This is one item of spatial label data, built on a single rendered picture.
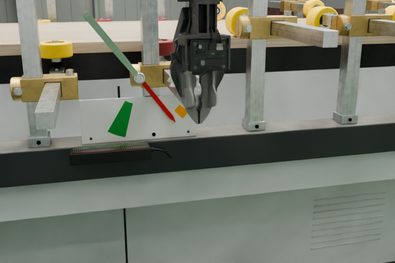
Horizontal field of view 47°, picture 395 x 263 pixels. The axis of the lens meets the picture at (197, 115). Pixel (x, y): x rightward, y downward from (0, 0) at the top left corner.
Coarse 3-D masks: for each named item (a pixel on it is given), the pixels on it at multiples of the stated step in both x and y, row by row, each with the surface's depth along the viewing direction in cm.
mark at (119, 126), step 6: (126, 102) 101; (126, 108) 102; (120, 114) 102; (126, 114) 102; (114, 120) 102; (120, 120) 102; (126, 120) 102; (114, 126) 102; (120, 126) 102; (126, 126) 103; (114, 132) 102; (120, 132) 103
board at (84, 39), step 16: (0, 32) 141; (16, 32) 141; (48, 32) 141; (64, 32) 141; (80, 32) 141; (112, 32) 141; (128, 32) 141; (160, 32) 141; (224, 32) 141; (0, 48) 112; (16, 48) 113; (80, 48) 116; (96, 48) 117; (128, 48) 119
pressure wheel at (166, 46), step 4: (160, 40) 115; (164, 40) 117; (168, 40) 115; (172, 40) 115; (160, 44) 112; (164, 44) 112; (168, 44) 112; (172, 44) 114; (160, 48) 112; (164, 48) 112; (168, 48) 113; (172, 48) 114; (160, 52) 112; (164, 52) 112; (168, 52) 113; (160, 56) 115
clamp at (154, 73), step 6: (138, 66) 101; (144, 66) 100; (150, 66) 100; (156, 66) 101; (162, 66) 101; (168, 66) 101; (144, 72) 100; (150, 72) 101; (156, 72) 101; (162, 72) 101; (132, 78) 100; (150, 78) 101; (156, 78) 101; (162, 78) 102; (132, 84) 101; (150, 84) 101; (156, 84) 102; (162, 84) 102
